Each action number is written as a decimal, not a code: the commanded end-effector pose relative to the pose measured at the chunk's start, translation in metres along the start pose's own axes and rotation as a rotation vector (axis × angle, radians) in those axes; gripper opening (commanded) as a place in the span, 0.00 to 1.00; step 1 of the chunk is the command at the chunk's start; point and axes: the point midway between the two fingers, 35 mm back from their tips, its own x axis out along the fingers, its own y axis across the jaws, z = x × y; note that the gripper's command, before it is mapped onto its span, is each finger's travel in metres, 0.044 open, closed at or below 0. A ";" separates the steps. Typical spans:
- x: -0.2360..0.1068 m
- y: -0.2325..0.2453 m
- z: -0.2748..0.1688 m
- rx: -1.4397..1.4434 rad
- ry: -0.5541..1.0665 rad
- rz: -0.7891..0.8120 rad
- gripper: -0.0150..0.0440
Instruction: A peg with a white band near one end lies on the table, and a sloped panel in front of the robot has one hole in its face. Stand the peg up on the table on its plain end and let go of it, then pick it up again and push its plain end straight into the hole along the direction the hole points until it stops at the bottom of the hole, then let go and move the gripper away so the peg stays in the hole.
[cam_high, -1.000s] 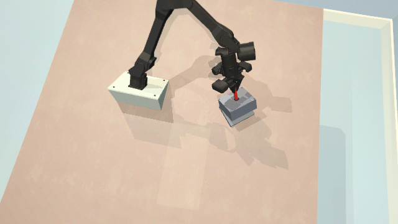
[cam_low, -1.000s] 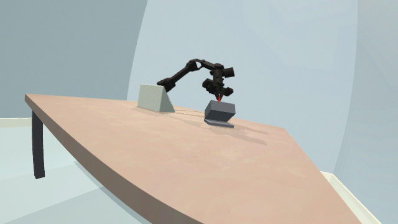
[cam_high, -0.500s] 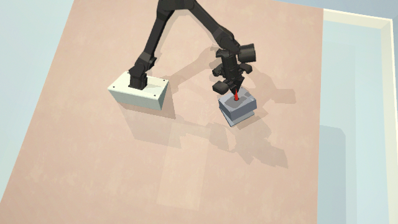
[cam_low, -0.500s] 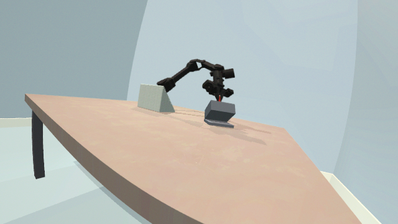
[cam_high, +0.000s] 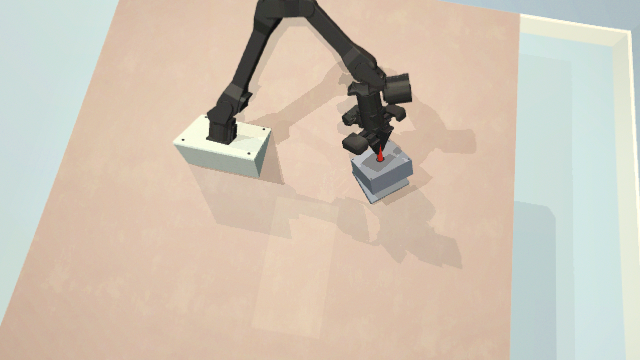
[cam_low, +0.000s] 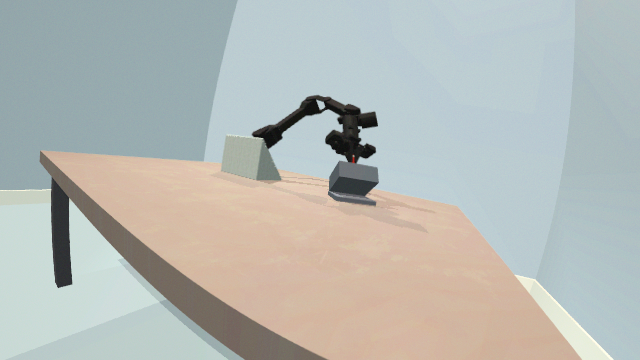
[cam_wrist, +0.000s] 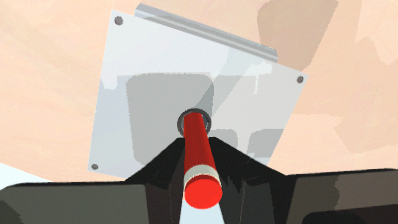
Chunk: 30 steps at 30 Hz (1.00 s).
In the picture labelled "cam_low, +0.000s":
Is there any light grey sloped panel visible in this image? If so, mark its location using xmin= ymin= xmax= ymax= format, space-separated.
xmin=328 ymin=160 xmax=379 ymax=206

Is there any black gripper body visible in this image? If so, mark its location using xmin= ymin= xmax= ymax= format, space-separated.
xmin=325 ymin=124 xmax=376 ymax=158

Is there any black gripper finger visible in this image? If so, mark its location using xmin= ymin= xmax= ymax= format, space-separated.
xmin=353 ymin=146 xmax=365 ymax=163
xmin=338 ymin=140 xmax=354 ymax=162

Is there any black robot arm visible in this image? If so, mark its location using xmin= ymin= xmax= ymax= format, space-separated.
xmin=252 ymin=95 xmax=378 ymax=150

